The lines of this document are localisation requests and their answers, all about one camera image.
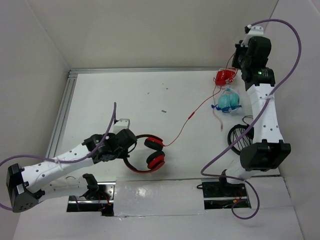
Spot teal headphones in bag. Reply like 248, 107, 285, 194
211, 87, 242, 114

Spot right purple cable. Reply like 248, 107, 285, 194
201, 19, 302, 221

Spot black wrapped headphones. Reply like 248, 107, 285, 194
227, 114, 256, 155

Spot aluminium table frame rail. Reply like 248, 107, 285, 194
50, 68, 251, 163

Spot red black headphones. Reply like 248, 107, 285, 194
123, 134, 166, 174

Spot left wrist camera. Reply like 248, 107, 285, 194
112, 118, 131, 134

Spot white taped front panel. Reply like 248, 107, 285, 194
113, 179, 205, 217

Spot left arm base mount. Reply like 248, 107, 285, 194
66, 173, 116, 217

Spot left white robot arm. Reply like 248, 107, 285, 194
6, 128, 137, 213

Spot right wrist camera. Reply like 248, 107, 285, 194
240, 24, 264, 47

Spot purple cable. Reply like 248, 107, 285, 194
201, 19, 302, 221
0, 101, 118, 212

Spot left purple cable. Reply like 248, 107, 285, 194
0, 101, 118, 212

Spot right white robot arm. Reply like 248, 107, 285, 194
219, 36, 291, 185

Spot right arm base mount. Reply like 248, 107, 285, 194
196, 177, 251, 210

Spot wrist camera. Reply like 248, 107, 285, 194
240, 24, 264, 47
112, 118, 131, 134

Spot wrapped red headphones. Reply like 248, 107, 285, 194
213, 68, 238, 87

